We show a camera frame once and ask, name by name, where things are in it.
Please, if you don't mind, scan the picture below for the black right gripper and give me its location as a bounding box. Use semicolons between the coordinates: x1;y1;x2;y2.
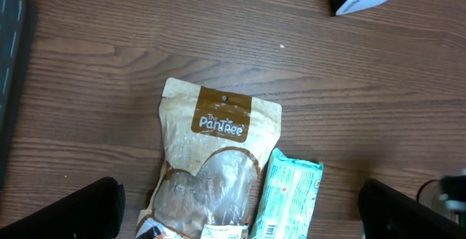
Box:
440;175;465;212

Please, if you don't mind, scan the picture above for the mint green tissue pack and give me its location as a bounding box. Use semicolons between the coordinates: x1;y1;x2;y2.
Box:
249;148;324;239

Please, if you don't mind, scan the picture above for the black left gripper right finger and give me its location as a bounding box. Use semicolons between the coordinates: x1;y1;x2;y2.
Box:
358;179;465;239

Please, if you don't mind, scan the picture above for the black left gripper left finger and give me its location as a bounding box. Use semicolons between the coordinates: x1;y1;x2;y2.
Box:
1;177;125;239

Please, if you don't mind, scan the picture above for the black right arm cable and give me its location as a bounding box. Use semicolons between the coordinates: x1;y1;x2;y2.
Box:
415;179;442;203

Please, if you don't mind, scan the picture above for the brown white snack bag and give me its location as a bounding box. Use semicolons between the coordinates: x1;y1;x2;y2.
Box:
135;78;282;238

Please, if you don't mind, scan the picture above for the dark grey plastic basket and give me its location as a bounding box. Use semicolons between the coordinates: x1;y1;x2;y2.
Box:
1;0;37;185

